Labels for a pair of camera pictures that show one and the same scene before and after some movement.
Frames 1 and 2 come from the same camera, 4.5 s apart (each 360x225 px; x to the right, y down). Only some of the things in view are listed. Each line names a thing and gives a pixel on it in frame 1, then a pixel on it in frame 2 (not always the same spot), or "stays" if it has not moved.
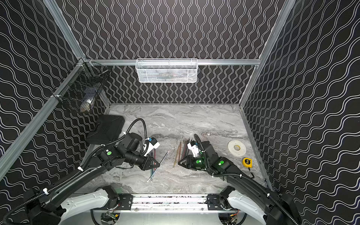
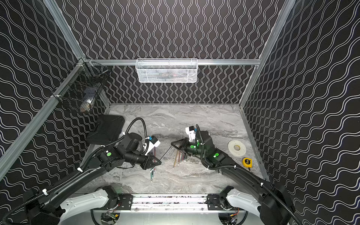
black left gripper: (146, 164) stays
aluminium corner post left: (65, 28) stays
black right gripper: (189, 162) → (184, 147)
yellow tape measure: (247, 162) stays
